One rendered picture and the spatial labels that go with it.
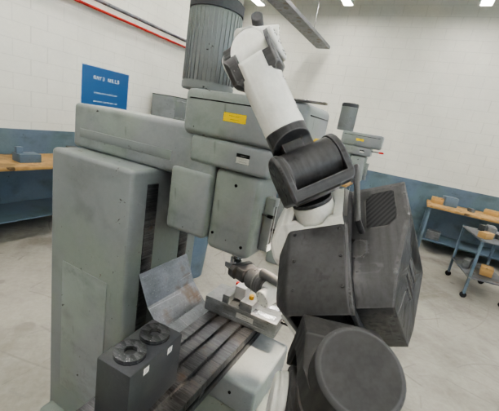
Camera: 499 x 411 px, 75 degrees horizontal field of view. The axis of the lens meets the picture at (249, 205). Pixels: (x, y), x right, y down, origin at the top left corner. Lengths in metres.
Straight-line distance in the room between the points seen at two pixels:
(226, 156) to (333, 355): 0.83
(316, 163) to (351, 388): 0.40
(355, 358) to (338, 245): 0.25
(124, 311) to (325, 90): 7.08
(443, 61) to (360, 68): 1.54
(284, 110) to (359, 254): 0.32
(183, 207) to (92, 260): 0.50
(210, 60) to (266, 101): 0.61
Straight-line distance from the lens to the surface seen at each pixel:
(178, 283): 1.65
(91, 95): 5.92
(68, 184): 1.60
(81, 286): 1.68
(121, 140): 1.50
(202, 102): 1.20
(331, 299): 0.63
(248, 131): 1.10
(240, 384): 1.38
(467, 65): 7.78
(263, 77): 0.70
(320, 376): 0.45
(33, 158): 4.78
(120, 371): 1.00
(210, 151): 1.18
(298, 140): 0.70
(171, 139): 1.31
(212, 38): 1.28
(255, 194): 1.13
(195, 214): 1.25
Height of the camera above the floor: 1.81
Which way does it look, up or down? 15 degrees down
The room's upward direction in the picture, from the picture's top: 10 degrees clockwise
